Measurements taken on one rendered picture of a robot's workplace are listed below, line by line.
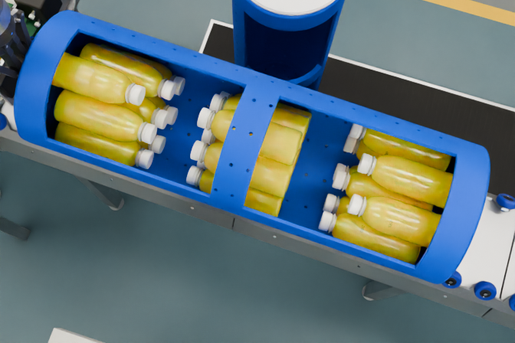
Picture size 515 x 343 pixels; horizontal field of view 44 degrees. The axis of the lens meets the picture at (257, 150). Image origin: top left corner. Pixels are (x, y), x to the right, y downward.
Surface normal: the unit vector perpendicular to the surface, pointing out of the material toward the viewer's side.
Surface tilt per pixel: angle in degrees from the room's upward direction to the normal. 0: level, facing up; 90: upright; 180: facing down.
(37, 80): 23
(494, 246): 0
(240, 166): 34
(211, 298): 0
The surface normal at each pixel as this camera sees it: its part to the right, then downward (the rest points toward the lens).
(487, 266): 0.02, -0.28
